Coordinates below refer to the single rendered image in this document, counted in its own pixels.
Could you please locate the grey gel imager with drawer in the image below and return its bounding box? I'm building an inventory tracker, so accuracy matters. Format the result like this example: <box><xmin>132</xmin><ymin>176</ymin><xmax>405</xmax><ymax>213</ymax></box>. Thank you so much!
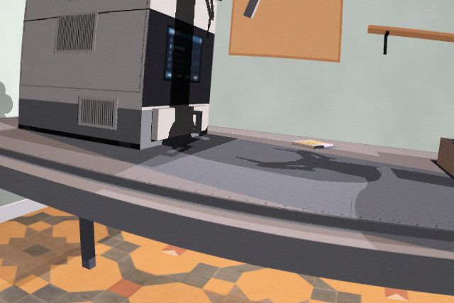
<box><xmin>18</xmin><ymin>0</ymin><xmax>217</xmax><ymax>150</ymax></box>

